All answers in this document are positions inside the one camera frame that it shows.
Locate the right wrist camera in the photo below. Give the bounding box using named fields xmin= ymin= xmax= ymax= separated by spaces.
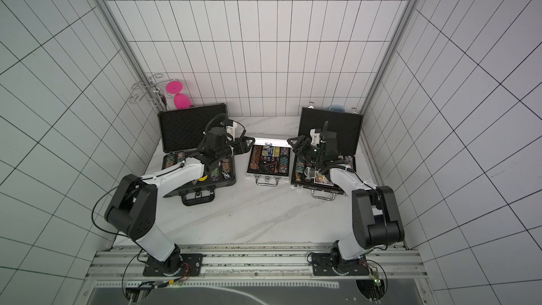
xmin=310 ymin=128 xmax=322 ymax=146

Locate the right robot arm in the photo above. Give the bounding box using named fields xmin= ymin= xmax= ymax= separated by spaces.
xmin=287 ymin=130 xmax=405 ymax=261

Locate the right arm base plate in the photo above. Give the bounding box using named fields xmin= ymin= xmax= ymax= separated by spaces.
xmin=307 ymin=252 xmax=370 ymax=277

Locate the pink hourglass object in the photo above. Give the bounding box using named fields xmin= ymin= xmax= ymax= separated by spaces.
xmin=166 ymin=80 xmax=193 ymax=110

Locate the right black poker case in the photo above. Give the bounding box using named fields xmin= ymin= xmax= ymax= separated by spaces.
xmin=288 ymin=107 xmax=363 ymax=201

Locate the silver poker case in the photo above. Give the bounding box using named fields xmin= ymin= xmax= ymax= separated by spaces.
xmin=247 ymin=138 xmax=292 ymax=188

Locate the aluminium mounting rail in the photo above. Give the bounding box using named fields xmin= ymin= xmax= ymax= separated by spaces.
xmin=86 ymin=243 xmax=428 ymax=284

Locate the chrome wire wall rack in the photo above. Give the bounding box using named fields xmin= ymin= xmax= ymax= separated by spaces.
xmin=128 ymin=73 xmax=167 ymax=111

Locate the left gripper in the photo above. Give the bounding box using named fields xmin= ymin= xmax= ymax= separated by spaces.
xmin=218 ymin=136 xmax=256 ymax=160

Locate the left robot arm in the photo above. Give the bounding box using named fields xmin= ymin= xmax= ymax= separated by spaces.
xmin=104 ymin=122 xmax=255 ymax=266

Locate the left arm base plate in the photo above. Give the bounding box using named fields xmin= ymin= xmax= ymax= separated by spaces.
xmin=143 ymin=254 xmax=204 ymax=278

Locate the black poker case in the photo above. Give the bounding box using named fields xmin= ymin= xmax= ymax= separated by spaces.
xmin=288 ymin=107 xmax=363 ymax=201
xmin=158 ymin=103 xmax=236 ymax=206

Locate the blue round object behind case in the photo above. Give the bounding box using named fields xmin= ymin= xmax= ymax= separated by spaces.
xmin=328 ymin=104 xmax=346 ymax=113

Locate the left black poker case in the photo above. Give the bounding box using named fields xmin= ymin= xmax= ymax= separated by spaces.
xmin=158 ymin=103 xmax=236 ymax=206

